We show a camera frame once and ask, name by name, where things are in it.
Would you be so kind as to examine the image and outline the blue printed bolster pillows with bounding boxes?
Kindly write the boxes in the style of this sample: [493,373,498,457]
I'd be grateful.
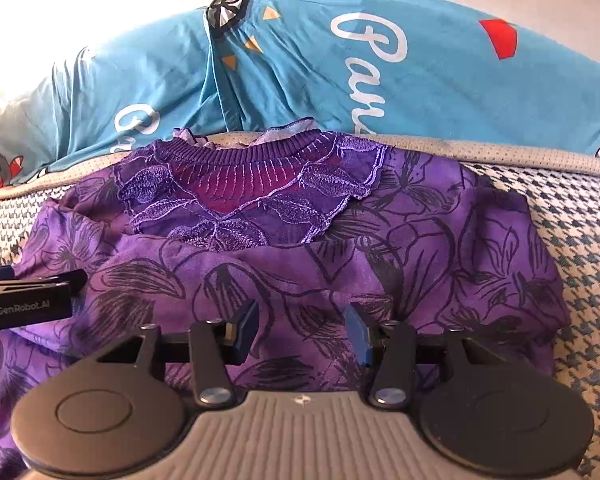
[0,0,600,191]

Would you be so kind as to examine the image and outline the purple floral top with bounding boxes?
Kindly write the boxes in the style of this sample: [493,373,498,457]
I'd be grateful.
[0,117,571,480]

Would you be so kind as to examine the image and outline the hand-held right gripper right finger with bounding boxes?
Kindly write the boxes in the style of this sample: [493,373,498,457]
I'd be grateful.
[345,304,508,408]

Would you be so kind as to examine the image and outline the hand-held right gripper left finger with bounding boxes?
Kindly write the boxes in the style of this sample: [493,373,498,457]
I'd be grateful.
[95,300,261,408]

